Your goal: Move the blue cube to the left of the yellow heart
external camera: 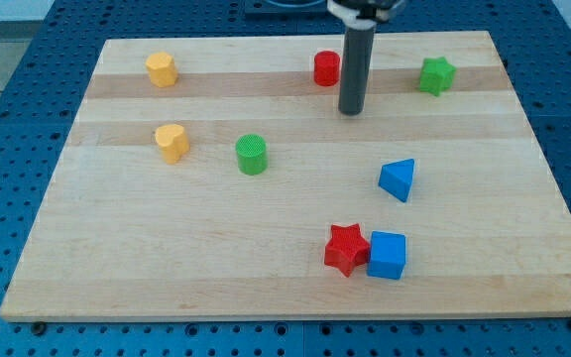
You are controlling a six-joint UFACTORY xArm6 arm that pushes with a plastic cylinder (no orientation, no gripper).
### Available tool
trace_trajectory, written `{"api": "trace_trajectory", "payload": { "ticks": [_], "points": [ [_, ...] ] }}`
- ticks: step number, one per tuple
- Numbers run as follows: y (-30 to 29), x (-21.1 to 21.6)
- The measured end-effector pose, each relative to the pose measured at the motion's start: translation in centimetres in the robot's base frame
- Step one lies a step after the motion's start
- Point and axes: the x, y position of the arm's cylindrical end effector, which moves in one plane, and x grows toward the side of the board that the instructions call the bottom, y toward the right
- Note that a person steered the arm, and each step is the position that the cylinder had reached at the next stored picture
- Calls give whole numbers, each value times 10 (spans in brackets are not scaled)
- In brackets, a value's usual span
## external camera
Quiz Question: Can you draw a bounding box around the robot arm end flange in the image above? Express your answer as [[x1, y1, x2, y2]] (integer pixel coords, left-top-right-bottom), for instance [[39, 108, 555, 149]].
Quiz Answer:
[[327, 0, 408, 30]]

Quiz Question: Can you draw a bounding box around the yellow heart block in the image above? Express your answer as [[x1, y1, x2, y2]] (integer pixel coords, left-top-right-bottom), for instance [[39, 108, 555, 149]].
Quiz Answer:
[[155, 124, 190, 165]]

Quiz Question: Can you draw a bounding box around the blue cube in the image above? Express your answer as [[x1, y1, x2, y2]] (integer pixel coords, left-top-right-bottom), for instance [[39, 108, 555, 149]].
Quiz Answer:
[[367, 231, 406, 280]]

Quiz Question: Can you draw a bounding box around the green cylinder block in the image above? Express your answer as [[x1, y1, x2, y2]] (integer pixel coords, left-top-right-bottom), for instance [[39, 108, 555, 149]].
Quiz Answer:
[[235, 134, 268, 176]]

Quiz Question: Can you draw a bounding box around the wooden board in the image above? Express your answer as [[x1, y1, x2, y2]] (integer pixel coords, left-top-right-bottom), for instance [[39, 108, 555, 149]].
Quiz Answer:
[[0, 32, 571, 322]]

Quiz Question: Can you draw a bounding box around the red star block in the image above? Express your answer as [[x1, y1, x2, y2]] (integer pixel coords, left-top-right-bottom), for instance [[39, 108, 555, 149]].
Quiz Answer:
[[324, 223, 371, 278]]

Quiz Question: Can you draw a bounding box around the blue triangle block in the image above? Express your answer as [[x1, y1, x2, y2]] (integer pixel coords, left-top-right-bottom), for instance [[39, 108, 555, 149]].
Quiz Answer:
[[378, 159, 415, 202]]

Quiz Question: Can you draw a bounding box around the red cylinder block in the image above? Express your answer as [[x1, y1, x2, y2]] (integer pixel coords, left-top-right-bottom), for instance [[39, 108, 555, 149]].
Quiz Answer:
[[313, 51, 340, 86]]

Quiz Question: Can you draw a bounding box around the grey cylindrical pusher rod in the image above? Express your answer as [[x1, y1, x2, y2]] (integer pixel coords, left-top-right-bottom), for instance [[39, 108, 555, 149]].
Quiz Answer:
[[338, 26, 376, 116]]

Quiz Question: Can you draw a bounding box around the yellow hexagon block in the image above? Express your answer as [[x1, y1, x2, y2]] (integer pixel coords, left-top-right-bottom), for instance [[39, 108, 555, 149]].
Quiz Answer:
[[145, 52, 178, 87]]

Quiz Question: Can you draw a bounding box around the green star block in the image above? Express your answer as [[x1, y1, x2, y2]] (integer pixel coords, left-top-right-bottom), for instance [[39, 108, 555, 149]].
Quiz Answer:
[[418, 57, 457, 96]]

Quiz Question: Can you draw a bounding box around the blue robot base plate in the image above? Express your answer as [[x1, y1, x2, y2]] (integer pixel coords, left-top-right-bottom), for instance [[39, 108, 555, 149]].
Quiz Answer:
[[243, 0, 327, 19]]

